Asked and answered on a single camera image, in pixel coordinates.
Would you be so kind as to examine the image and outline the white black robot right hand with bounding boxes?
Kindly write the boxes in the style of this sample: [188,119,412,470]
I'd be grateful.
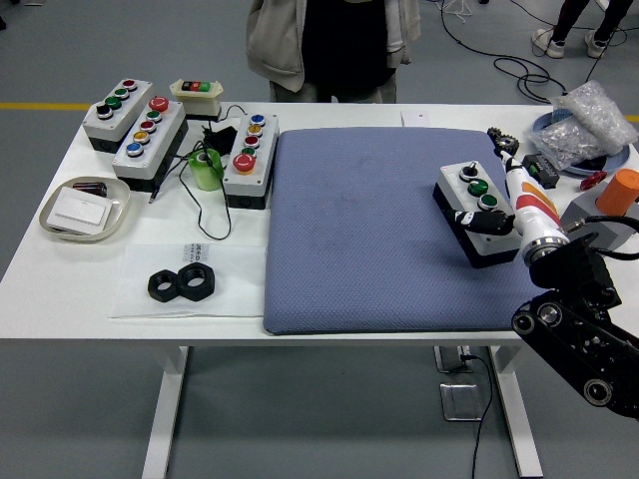
[443,149,568,248]

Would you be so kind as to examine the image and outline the grey four-button control box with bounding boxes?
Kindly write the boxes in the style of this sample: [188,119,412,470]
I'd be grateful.
[431,162,520,270]

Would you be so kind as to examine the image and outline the grey five-button box, yellow collar mushroom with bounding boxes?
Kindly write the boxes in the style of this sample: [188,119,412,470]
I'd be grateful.
[221,112,281,211]

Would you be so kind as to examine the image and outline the grey five-button box, blue button end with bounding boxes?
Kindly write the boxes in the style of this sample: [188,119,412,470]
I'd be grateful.
[110,95,190,194]

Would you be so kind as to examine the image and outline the black module with green terminals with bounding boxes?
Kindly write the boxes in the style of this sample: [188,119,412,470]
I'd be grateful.
[521,153,560,191]

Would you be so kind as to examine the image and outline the grey angled block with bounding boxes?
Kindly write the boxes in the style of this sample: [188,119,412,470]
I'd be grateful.
[558,192,639,250]

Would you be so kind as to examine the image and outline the clear bag of metal parts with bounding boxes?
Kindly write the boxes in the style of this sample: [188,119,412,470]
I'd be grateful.
[523,119,608,171]

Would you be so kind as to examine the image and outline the orange cylinder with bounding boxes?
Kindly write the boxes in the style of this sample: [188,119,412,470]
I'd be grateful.
[596,168,639,216]

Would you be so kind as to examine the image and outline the blue plate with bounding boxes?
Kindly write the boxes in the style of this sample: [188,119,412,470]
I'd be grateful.
[529,110,633,176]

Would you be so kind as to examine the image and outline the bubble wrap bag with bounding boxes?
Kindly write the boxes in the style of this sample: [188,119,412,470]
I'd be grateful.
[551,80,639,155]

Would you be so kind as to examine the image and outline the grey under-table box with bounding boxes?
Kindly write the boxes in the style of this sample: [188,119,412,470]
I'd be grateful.
[432,344,475,374]

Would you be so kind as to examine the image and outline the blue-grey textured mat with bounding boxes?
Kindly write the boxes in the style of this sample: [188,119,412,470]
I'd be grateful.
[262,127,550,336]

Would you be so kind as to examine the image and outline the person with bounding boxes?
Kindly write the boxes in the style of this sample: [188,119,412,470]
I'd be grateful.
[245,0,421,105]
[531,0,635,60]

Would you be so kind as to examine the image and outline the white table leg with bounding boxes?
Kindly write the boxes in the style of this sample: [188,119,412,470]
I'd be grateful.
[141,346,190,479]
[488,346,544,478]

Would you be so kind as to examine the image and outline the metal floor socket plate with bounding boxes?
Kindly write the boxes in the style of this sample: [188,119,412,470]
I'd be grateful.
[438,382,484,423]

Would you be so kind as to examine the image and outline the clear printed plastic bag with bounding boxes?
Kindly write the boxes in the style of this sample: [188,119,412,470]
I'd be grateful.
[108,242,269,319]

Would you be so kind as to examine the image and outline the black power adapter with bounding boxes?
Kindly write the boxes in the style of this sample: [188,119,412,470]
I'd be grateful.
[201,125,240,154]

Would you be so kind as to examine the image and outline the green tape roll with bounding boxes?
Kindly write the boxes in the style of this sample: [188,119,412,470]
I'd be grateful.
[187,148,224,193]

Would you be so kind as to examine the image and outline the black hex nut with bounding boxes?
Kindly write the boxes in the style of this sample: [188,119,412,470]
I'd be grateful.
[177,262,217,300]
[147,268,182,302]

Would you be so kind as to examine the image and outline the white rounded tray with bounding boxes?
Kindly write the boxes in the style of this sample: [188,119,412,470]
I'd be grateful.
[38,176,132,244]

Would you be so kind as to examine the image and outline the grey box with black knob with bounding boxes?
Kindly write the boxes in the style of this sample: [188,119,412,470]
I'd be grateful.
[81,78,154,155]

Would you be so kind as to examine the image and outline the dark small batteries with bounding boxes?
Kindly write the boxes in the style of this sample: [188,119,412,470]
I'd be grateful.
[72,182,109,199]

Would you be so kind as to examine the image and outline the black floor cable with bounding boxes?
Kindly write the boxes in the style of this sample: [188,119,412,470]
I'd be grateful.
[438,0,570,99]

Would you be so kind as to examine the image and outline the black power cable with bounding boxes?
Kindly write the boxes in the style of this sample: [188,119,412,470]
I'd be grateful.
[461,352,495,479]

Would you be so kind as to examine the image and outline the cream red-green switch box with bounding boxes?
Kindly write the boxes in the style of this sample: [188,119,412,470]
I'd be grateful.
[169,78,225,121]

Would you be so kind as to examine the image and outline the thin black adapter cord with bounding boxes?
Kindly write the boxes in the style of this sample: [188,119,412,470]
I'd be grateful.
[148,103,247,240]

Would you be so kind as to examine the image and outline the white wall switch plate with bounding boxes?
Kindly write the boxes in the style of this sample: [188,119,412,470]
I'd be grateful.
[48,187,114,226]

